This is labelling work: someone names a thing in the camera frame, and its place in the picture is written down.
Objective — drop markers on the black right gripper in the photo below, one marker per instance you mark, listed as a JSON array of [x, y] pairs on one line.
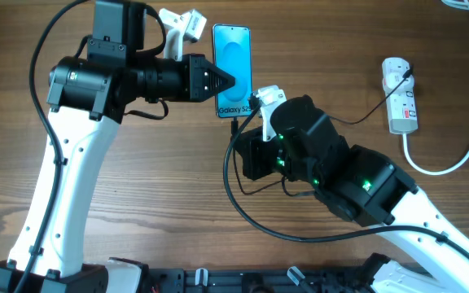
[[252, 147]]

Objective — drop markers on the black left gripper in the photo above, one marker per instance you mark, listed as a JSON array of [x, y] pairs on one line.
[[192, 67]]

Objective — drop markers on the blue screen smartphone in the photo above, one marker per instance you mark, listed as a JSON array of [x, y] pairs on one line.
[[232, 53]]

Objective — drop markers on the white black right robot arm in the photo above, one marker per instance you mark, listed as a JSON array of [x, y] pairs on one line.
[[356, 184]]

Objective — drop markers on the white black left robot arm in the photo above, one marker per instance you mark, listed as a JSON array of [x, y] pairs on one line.
[[134, 51]]

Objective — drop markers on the white power strip socket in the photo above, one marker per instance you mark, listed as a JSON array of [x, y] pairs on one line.
[[398, 85]]

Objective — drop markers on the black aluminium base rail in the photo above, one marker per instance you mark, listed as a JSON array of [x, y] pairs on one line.
[[338, 279]]

